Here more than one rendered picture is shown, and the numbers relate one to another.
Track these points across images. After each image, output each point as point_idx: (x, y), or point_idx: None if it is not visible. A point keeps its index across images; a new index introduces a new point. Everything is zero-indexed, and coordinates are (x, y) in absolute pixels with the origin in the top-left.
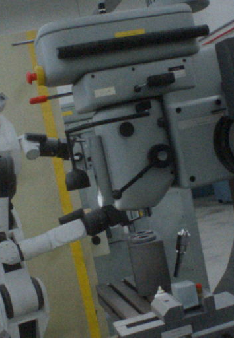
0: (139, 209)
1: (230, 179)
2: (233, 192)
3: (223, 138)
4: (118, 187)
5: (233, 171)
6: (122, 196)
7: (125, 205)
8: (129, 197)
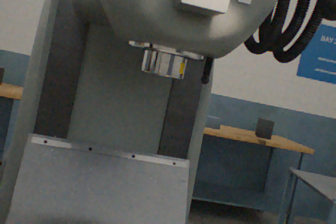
0: (203, 58)
1: (63, 37)
2: (59, 62)
3: None
4: None
5: (275, 41)
6: (263, 9)
7: (241, 37)
8: (264, 19)
